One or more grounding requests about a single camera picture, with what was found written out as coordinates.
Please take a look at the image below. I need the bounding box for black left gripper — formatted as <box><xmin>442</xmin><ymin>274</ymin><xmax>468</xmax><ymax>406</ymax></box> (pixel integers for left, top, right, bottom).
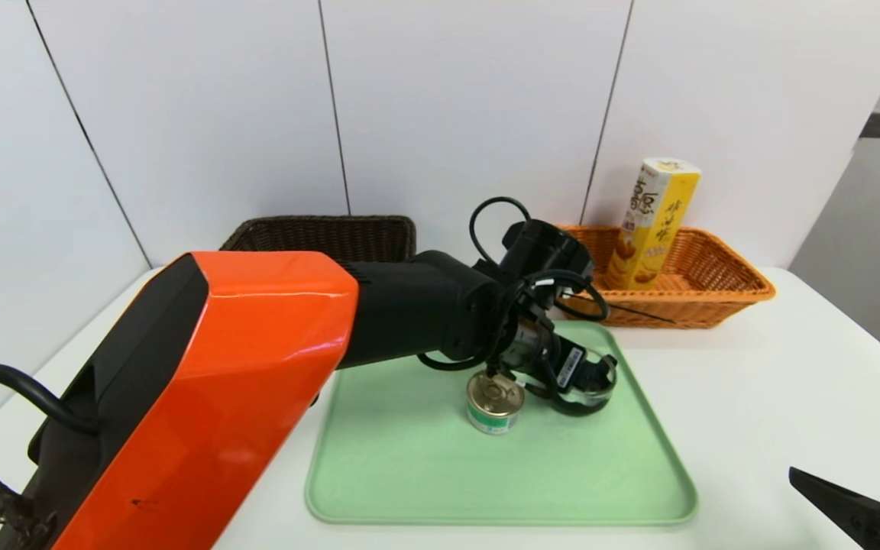
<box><xmin>500</xmin><ymin>318</ymin><xmax>618</xmax><ymax>394</ymax></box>

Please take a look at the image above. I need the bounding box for light green plastic tray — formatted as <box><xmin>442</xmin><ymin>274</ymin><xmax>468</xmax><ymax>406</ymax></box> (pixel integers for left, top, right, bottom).
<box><xmin>305</xmin><ymin>319</ymin><xmax>699</xmax><ymax>526</ymax></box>

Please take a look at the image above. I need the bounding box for orange wicker basket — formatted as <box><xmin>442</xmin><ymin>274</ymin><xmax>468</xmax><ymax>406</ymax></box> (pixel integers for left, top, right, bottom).
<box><xmin>558</xmin><ymin>225</ymin><xmax>777</xmax><ymax>329</ymax></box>

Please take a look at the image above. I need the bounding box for dark brown wicker basket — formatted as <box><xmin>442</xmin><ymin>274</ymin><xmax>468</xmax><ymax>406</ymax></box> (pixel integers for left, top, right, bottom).
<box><xmin>218</xmin><ymin>215</ymin><xmax>418</xmax><ymax>264</ymax></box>

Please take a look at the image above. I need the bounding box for glass jar black lid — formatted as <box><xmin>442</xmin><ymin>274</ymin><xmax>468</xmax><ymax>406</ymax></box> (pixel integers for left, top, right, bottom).
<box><xmin>547</xmin><ymin>344</ymin><xmax>619</xmax><ymax>418</ymax></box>

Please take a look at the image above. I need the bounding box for tall yellow snack box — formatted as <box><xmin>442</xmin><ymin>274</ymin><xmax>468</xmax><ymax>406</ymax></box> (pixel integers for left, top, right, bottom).
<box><xmin>607</xmin><ymin>158</ymin><xmax>703</xmax><ymax>291</ymax></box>

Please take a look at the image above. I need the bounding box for thick black arm base cable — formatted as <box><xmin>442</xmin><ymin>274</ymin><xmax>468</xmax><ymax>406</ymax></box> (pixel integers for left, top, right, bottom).
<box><xmin>0</xmin><ymin>363</ymin><xmax>101</xmax><ymax>528</ymax></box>

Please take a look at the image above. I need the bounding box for tin can green label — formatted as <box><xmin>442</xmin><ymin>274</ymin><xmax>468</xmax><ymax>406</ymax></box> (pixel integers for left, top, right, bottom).
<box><xmin>466</xmin><ymin>369</ymin><xmax>526</xmax><ymax>436</ymax></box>

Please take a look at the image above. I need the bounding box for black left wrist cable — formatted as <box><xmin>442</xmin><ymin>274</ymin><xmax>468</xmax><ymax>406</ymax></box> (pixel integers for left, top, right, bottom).
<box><xmin>419</xmin><ymin>196</ymin><xmax>610</xmax><ymax>375</ymax></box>

